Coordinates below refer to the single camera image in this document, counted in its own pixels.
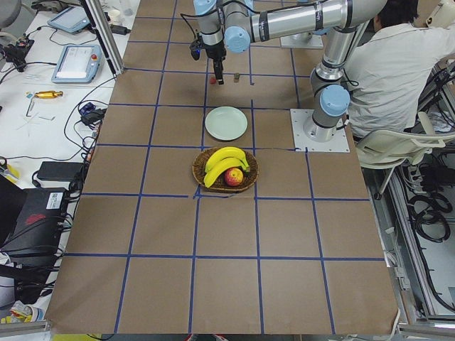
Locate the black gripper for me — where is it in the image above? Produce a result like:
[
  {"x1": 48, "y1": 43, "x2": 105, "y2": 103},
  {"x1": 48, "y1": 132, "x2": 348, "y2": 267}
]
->
[{"x1": 206, "y1": 44, "x2": 226, "y2": 85}]

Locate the light green plate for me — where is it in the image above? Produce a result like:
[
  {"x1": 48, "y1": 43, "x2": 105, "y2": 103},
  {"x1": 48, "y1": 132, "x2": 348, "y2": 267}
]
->
[{"x1": 205, "y1": 107, "x2": 248, "y2": 141}]

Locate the yellow banana bunch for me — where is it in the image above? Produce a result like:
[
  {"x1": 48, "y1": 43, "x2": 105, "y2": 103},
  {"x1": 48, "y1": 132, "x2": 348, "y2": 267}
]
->
[{"x1": 203, "y1": 146, "x2": 250, "y2": 188}]

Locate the wicker basket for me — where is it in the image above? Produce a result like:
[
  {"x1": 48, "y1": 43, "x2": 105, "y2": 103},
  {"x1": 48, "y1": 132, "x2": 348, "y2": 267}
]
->
[{"x1": 192, "y1": 147, "x2": 259, "y2": 193}]

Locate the red apple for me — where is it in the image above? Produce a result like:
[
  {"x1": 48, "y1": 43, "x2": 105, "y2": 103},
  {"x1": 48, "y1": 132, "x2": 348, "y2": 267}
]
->
[{"x1": 224, "y1": 168, "x2": 244, "y2": 187}]

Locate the teach pendant near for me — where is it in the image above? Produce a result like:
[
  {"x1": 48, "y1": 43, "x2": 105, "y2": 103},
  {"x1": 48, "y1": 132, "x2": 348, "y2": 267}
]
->
[{"x1": 51, "y1": 45, "x2": 102, "y2": 84}]

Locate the teach pendant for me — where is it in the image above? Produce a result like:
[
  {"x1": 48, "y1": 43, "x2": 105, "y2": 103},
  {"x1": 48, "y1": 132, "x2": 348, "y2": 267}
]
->
[
  {"x1": 48, "y1": 6, "x2": 90, "y2": 34},
  {"x1": 51, "y1": 45, "x2": 102, "y2": 84}
]

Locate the teach pendant far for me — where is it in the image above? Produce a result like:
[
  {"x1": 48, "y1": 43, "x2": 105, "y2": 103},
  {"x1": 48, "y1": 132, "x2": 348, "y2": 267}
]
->
[{"x1": 48, "y1": 6, "x2": 90, "y2": 34}]

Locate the seated person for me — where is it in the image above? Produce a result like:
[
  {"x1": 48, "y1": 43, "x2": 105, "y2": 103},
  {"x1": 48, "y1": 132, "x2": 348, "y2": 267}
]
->
[{"x1": 345, "y1": 1, "x2": 454, "y2": 139}]

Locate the gold wrapped object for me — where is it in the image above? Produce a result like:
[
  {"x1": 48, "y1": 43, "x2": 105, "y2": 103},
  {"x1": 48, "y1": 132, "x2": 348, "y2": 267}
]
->
[{"x1": 33, "y1": 90, "x2": 63, "y2": 99}]

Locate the white chair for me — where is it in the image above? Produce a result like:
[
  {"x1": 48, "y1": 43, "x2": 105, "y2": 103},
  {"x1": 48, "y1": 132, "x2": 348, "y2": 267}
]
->
[{"x1": 356, "y1": 112, "x2": 454, "y2": 200}]

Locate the black power adapter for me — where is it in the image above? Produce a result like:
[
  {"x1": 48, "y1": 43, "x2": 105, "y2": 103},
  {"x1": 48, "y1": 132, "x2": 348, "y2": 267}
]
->
[{"x1": 36, "y1": 161, "x2": 82, "y2": 182}]

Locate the black computer box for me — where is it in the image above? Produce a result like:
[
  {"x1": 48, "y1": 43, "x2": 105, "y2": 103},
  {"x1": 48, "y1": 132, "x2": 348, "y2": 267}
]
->
[{"x1": 1, "y1": 177, "x2": 69, "y2": 261}]

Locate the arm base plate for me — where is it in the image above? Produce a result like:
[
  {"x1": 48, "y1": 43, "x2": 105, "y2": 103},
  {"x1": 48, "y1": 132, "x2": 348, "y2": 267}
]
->
[
  {"x1": 290, "y1": 109, "x2": 350, "y2": 153},
  {"x1": 280, "y1": 33, "x2": 323, "y2": 49}
]

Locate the aluminium frame post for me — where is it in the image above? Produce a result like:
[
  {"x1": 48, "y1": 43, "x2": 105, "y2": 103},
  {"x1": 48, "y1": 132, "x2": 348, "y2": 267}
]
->
[{"x1": 80, "y1": 0, "x2": 124, "y2": 75}]

